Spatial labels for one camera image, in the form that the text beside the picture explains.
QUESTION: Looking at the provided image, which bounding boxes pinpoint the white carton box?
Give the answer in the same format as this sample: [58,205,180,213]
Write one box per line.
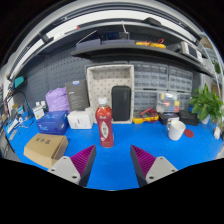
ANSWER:
[67,109,94,130]

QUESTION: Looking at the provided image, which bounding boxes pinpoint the grey small-parts drawer cabinet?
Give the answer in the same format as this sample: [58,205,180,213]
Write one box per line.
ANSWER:
[168,65,194,93]
[133,89,158,114]
[129,61,170,91]
[179,92,193,112]

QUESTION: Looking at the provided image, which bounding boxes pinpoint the black rounded speaker case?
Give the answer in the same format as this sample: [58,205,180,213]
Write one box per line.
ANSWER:
[111,85,132,122]

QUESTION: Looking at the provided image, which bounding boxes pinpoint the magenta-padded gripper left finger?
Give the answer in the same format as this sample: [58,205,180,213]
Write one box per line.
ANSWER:
[47,144,97,188]

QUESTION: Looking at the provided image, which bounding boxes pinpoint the yellow multimeter with red leads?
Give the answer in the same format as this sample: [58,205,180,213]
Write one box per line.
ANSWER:
[132,107,160,125]

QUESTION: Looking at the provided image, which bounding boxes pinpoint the purple plastic bag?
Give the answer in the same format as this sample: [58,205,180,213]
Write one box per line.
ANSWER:
[45,87,71,113]

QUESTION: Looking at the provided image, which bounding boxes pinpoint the red drink bottle white cap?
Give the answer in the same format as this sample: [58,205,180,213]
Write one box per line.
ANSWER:
[95,96,115,149]

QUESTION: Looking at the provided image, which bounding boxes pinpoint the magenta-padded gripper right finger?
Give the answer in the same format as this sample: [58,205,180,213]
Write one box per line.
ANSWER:
[130,144,179,188]

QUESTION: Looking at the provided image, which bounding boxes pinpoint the dark workbench shelf with equipment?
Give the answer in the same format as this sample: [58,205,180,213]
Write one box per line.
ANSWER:
[9,16,216,79]

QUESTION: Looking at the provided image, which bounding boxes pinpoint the flat round red coaster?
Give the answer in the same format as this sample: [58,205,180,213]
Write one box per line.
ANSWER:
[183,128,195,139]

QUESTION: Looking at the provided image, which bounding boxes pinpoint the white shelf rack with boxes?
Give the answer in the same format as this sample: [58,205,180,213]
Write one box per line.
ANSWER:
[199,34,224,94]

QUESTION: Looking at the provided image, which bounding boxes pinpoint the black printed product box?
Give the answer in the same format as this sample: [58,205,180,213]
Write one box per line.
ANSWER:
[157,111,181,126]

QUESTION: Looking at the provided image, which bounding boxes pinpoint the white mug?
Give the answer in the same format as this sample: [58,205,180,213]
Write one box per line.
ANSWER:
[165,119,187,142]

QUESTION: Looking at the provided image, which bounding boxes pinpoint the small white block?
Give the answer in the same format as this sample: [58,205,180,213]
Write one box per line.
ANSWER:
[213,126,223,140]

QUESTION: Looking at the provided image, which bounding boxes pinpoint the blue printed box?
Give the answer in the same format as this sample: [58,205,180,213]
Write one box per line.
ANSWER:
[36,110,70,136]

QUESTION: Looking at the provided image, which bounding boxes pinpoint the small white labelled box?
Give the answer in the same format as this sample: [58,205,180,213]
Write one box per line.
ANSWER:
[32,105,46,121]

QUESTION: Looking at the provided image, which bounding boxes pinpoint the green potted plant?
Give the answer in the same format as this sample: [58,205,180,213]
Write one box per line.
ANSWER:
[188,83,224,125]

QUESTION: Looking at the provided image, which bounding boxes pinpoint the teal tool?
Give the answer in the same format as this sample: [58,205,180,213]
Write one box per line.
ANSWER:
[13,75,26,89]

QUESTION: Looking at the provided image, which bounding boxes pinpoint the brown cardboard box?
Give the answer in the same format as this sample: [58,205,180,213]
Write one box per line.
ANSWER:
[23,133,69,169]

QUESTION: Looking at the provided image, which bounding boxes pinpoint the dark grey upright box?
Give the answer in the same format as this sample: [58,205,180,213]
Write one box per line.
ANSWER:
[64,79,90,112]

